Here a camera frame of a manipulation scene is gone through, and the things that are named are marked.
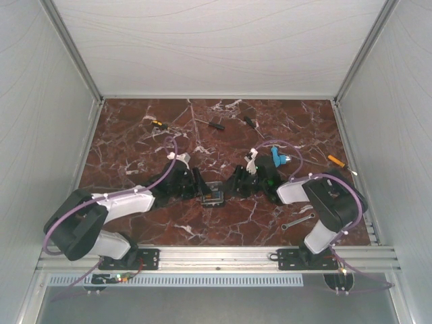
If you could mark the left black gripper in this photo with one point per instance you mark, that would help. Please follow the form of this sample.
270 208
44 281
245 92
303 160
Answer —
199 188

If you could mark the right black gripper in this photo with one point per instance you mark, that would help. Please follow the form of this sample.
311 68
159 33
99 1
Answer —
233 187

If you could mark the clear fuse box cover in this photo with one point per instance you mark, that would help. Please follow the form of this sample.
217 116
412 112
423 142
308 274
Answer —
214 186

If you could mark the black fuse box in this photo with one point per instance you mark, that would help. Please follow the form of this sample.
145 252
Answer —
213 200

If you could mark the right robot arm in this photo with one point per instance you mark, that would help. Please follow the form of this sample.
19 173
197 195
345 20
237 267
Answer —
338 204

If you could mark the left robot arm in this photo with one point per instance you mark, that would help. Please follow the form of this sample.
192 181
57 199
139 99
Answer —
76 228

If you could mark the blue plastic tool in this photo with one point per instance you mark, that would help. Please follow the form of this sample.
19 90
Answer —
279 159

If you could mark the black screwdriver middle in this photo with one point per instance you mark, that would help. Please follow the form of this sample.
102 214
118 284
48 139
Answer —
211 124

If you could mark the silver wrench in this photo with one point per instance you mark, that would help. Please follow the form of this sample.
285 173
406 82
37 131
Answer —
285 226

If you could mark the black screwdriver right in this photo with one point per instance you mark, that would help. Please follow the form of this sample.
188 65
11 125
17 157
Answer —
252 125

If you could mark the yellow black screwdriver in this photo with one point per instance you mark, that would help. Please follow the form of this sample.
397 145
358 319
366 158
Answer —
160 125

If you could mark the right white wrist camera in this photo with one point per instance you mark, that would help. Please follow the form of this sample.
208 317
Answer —
250 159

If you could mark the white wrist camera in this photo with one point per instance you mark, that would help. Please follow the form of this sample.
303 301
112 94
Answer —
184 157
250 159

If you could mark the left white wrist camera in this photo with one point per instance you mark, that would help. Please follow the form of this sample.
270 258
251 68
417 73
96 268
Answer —
184 157

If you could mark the aluminium mounting rail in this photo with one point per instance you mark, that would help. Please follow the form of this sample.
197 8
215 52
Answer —
232 259

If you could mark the slotted grey cable duct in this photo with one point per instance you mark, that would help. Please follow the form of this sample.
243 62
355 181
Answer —
190 280

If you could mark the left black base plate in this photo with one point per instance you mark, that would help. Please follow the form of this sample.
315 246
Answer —
142 258

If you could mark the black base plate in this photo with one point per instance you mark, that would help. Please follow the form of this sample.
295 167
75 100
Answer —
293 260
142 258

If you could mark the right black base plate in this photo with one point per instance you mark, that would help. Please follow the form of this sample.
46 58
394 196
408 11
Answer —
293 260

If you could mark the orange handle screwdriver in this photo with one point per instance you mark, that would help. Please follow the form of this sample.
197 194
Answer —
336 161

